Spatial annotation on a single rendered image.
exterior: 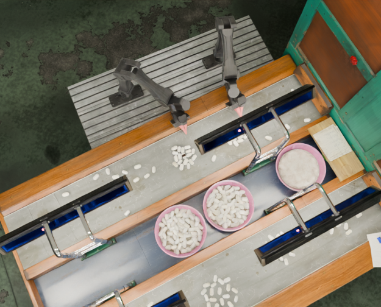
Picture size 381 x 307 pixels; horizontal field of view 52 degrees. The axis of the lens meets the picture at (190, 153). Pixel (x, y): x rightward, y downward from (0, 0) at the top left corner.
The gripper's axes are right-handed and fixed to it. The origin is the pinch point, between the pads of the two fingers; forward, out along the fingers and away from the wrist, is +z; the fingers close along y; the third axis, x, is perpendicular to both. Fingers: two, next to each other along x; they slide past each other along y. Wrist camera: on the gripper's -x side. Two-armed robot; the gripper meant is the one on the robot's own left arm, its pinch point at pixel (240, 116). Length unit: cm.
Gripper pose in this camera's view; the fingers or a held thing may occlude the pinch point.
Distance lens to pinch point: 212.5
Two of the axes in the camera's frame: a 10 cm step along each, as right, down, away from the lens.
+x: -2.9, -3.5, 8.9
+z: 3.5, 8.3, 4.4
